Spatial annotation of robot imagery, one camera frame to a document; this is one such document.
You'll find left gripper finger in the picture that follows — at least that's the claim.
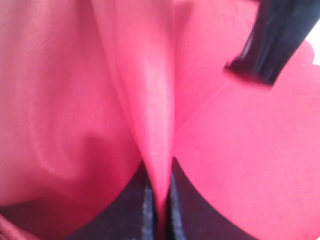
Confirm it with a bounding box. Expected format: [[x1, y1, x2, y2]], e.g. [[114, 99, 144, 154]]
[[166, 157, 255, 240], [66, 163, 156, 240]]

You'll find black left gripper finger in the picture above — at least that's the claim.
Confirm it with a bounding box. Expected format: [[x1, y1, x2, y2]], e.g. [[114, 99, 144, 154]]
[[224, 0, 320, 85]]

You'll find red table cloth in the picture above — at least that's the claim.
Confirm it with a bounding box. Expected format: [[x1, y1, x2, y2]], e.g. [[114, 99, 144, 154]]
[[0, 0, 320, 240]]

